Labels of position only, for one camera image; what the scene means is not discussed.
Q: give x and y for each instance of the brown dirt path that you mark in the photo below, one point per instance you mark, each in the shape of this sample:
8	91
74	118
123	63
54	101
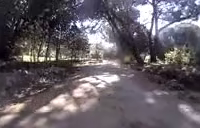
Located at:
114	100

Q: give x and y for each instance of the wood of trees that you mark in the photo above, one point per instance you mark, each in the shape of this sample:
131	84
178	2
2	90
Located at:
54	30

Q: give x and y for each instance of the leaf litter verge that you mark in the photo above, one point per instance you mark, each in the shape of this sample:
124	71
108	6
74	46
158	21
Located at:
24	80

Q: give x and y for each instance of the pale green bush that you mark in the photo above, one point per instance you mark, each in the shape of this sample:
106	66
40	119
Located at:
179	56

